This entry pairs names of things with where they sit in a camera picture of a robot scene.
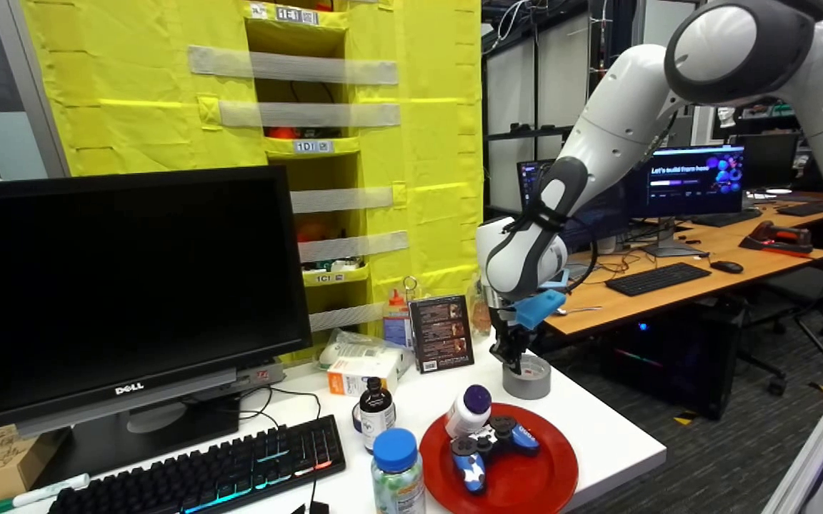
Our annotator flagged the white orange packet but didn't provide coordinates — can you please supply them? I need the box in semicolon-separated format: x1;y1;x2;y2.
318;328;418;399

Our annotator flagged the clear bottle blue cap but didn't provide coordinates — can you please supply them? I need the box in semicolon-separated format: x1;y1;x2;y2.
370;425;430;514

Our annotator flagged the plain black keyboard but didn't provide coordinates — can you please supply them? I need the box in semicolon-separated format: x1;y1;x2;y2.
604;259;715;299

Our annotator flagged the green white marker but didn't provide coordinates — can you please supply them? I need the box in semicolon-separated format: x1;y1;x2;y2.
0;472;92;514

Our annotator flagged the yellow fabric shelf unit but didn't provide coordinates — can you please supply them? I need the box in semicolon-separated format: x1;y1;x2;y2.
17;0;485;371

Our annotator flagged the grey tape roll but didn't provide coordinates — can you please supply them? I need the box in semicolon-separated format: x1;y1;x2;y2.
501;352;557;404

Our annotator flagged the red black device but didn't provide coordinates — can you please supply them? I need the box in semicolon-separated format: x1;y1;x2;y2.
737;218;814;256

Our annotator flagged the black computer tower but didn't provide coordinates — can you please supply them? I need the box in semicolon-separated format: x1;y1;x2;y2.
610;302;742;422

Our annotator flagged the white bottle purple cap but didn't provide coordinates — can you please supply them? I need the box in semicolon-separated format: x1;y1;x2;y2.
444;381;497;452

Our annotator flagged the orange filled glass jar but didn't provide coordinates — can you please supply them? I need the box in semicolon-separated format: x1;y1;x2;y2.
470;276;497;339

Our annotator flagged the wooden desk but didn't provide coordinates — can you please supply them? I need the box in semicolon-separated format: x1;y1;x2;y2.
542;202;823;344

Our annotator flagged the red plate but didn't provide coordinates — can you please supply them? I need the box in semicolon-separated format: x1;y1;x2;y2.
418;399;584;514

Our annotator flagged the small bottle orange cap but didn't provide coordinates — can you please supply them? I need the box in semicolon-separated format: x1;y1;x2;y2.
381;289;418;352

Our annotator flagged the small dark glass bottle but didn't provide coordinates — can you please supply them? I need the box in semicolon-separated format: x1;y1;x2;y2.
350;375;400;452

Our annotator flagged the black backlit keyboard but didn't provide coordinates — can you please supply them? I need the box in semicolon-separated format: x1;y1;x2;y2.
47;412;350;514

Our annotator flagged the black Dell monitor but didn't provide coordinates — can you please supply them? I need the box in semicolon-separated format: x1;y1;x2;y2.
0;162;314;481

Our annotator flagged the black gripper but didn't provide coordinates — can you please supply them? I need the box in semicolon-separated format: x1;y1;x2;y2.
485;316;535;381

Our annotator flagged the monitor with purple picture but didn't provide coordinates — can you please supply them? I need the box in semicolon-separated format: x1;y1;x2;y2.
638;144;752;224

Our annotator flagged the dark picture frame card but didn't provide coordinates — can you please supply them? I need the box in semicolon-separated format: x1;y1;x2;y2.
408;292;478;378

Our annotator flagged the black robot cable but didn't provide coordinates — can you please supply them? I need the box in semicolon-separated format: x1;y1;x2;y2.
482;95;685;294

